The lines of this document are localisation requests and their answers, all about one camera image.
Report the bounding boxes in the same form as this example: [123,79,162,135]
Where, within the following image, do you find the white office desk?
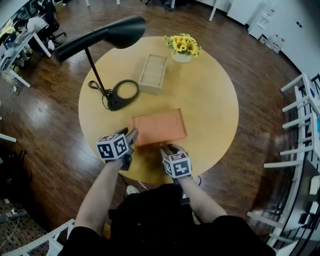
[0,24,53,89]

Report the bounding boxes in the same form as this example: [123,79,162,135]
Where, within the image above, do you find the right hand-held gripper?
[159,143,193,185]

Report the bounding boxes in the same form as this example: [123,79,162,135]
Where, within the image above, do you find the person's black clothing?
[57,183,277,256]

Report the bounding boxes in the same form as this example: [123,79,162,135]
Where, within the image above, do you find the low white metal rack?
[0,218,76,256]

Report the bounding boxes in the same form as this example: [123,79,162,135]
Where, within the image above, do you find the person's left forearm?
[74,159,124,238]

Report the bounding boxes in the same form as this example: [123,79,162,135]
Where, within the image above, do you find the person's white shoe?
[125,185,141,196]

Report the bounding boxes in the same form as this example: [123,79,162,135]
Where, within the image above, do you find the black office chair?
[43,0,68,46]

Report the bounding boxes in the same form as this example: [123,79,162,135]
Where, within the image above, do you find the patterned floor rug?
[0,197,52,256]

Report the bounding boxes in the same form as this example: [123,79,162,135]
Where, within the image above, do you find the white table leg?
[208,0,222,22]

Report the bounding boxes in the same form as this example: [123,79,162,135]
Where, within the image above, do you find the black lamp cable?
[87,80,113,110]

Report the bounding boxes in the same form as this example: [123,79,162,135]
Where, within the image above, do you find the orange rectangular tray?
[131,108,188,147]

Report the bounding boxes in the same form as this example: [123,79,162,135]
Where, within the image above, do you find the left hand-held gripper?
[95,127,140,172]

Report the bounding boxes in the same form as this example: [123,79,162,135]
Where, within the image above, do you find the sunflowers in white pot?
[162,33,203,64]

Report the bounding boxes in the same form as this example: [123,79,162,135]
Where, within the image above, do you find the tall white metal shelf rack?
[245,72,320,256]

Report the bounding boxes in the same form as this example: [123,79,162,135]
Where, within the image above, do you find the person's right forearm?
[174,175,228,224]

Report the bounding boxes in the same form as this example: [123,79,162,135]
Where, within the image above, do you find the white water dispenser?
[247,1,274,40]

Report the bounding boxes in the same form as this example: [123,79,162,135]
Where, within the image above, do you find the light wooden box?
[138,53,169,95]

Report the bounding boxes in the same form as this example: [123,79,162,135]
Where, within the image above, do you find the black desk lamp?
[53,15,147,112]

